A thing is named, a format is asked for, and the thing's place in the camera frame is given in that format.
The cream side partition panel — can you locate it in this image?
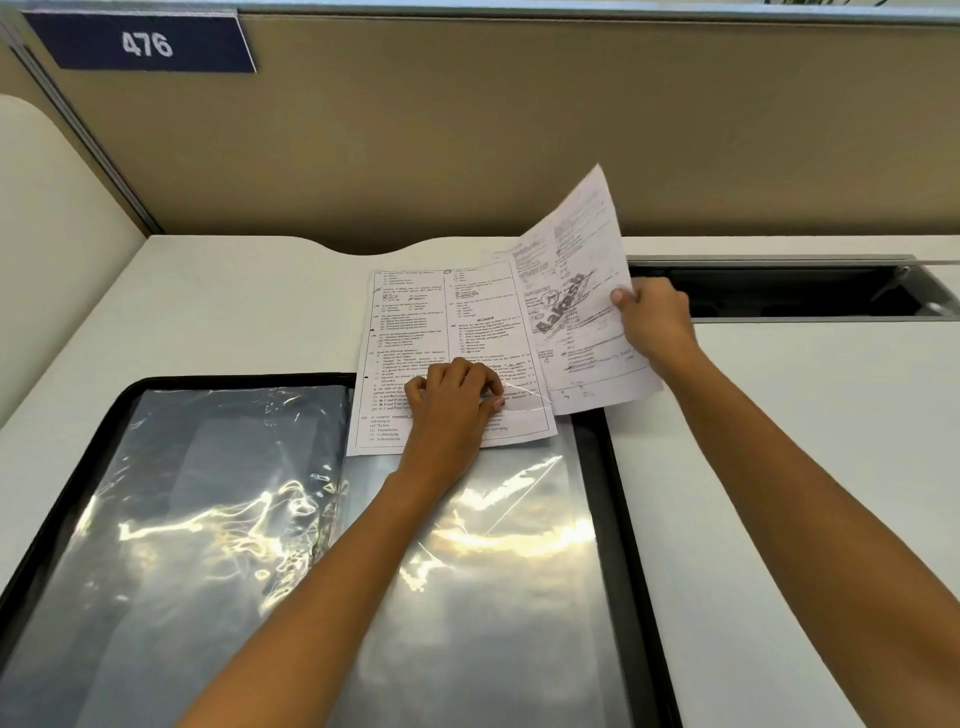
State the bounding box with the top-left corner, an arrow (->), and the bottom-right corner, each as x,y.
0,93 -> 148,430

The smooth clear plastic sleeve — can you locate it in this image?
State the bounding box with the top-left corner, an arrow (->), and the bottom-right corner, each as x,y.
328,388 -> 636,728

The crinkled clear plastic sleeve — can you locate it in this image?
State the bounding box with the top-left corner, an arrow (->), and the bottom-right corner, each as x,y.
0,385 -> 355,728

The grey metal partition post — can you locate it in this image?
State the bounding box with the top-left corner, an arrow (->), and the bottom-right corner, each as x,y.
0,16 -> 165,237

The grey metal partition rail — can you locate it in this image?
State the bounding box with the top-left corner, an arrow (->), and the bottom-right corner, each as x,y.
0,0 -> 960,25

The blue number sign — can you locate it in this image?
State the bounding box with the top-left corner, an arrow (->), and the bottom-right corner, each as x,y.
22,9 -> 258,75

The person's right forearm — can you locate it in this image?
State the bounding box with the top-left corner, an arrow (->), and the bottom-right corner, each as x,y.
657,349 -> 960,728

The printed two-column paper sheet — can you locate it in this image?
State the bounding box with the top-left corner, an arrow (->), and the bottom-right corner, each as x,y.
346,258 -> 558,457

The black display folder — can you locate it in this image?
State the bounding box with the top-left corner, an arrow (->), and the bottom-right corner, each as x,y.
0,372 -> 684,728

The printed paper sheet with logo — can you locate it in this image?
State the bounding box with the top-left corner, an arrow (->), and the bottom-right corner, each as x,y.
487,163 -> 666,417

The black desk cable tray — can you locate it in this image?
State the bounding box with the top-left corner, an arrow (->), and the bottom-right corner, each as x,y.
626,255 -> 960,324

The person's right hand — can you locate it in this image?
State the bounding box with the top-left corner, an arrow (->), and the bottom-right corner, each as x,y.
609,276 -> 704,378

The person's left hand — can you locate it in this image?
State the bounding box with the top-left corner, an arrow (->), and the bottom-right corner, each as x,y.
403,357 -> 507,472

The beige desk partition panel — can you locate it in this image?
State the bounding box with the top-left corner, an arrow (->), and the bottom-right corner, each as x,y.
15,13 -> 960,238

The person's left forearm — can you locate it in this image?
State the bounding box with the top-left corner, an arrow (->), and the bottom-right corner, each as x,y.
176,459 -> 481,728

